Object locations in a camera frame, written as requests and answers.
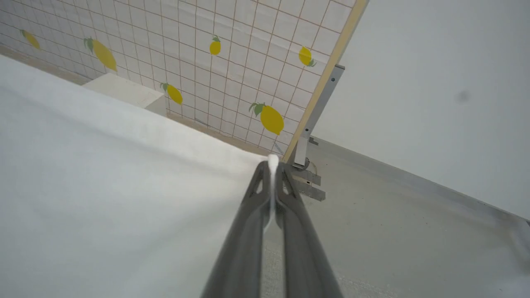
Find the white box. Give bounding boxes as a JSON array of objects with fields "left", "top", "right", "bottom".
[{"left": 82, "top": 73, "right": 167, "bottom": 117}]

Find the grey metal partition stand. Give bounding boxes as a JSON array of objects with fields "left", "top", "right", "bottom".
[{"left": 291, "top": 64, "right": 345, "bottom": 202}]

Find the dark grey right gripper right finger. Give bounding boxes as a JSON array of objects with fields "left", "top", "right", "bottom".
[{"left": 275, "top": 162, "right": 344, "bottom": 298}]

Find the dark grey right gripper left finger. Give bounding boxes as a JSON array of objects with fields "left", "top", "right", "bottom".
[{"left": 201, "top": 161, "right": 272, "bottom": 298}]

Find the lemon print tile partition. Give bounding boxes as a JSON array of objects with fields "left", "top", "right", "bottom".
[{"left": 0, "top": 0, "right": 370, "bottom": 163}]

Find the white garment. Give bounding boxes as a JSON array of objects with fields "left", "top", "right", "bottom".
[{"left": 0, "top": 54, "right": 280, "bottom": 298}]

